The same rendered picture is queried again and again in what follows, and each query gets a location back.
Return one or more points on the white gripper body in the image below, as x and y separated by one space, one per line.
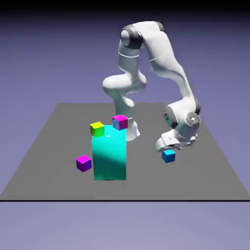
166 142

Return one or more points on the small magenta and purple cube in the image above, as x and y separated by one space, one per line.
83 163

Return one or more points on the small magenta and blue cube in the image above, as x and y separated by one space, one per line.
120 122

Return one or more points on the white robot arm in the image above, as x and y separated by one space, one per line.
164 58

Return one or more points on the large cyan box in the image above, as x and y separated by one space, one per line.
109 154

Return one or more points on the small yellow cube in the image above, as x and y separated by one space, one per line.
96 129

